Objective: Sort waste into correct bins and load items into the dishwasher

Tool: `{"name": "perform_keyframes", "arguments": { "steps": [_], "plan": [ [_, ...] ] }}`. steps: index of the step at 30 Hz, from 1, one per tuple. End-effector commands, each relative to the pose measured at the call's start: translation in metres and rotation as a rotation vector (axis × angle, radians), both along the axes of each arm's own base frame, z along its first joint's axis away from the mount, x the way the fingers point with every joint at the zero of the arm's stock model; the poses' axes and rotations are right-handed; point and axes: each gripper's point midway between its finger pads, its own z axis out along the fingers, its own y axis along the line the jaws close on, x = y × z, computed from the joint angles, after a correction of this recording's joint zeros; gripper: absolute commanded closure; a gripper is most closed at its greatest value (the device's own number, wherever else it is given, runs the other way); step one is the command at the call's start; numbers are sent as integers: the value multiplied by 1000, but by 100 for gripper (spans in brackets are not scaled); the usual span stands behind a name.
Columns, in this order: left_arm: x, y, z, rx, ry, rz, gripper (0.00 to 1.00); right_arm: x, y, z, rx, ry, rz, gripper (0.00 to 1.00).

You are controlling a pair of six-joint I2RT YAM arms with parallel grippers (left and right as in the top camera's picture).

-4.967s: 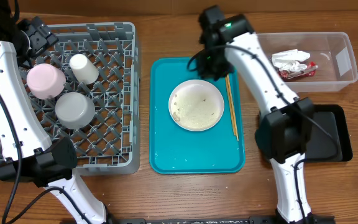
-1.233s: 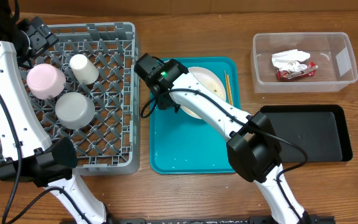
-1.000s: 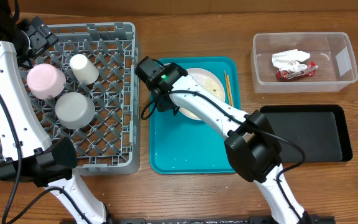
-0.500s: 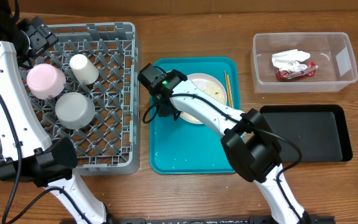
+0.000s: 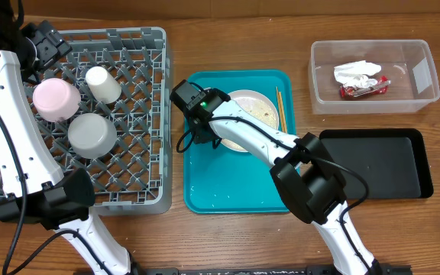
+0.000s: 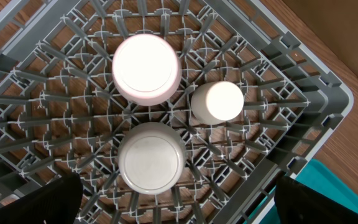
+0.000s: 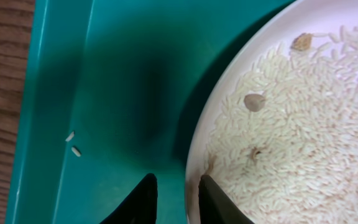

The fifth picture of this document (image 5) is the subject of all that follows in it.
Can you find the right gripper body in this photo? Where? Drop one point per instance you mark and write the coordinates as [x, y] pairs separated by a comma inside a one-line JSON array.
[[203, 138]]

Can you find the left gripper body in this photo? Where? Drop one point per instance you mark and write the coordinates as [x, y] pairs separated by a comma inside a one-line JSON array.
[[50, 46]]

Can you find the small pink plate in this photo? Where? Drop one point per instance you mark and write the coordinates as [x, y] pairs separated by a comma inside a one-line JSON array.
[[56, 99]]

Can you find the large white plate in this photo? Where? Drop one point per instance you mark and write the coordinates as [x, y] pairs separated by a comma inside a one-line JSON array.
[[257, 105]]

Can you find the white cup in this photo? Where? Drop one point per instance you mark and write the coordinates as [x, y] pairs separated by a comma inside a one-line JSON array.
[[103, 85]]

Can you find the wooden chopstick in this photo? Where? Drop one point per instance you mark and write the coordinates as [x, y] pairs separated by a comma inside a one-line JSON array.
[[279, 107], [283, 110]]

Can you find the grey bowl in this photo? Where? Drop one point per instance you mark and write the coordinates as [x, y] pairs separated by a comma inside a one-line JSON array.
[[92, 136]]

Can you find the white tissue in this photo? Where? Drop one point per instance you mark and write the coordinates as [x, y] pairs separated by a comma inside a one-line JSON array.
[[357, 74]]

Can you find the red snack wrapper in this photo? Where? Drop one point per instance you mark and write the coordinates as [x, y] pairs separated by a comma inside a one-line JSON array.
[[353, 93]]

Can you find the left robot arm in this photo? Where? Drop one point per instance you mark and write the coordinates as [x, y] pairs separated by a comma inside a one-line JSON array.
[[37, 190]]

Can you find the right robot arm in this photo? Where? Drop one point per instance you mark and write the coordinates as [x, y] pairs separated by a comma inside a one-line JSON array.
[[308, 181]]

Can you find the grey dishwasher rack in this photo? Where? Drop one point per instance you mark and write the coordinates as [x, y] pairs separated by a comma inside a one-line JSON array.
[[133, 177]]

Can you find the black tray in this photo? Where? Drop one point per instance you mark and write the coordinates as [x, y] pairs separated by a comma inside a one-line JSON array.
[[393, 161]]

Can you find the clear plastic bin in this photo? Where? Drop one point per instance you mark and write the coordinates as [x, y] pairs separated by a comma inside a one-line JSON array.
[[408, 64]]

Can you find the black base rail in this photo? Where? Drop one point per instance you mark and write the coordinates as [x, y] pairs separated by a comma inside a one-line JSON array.
[[311, 270]]

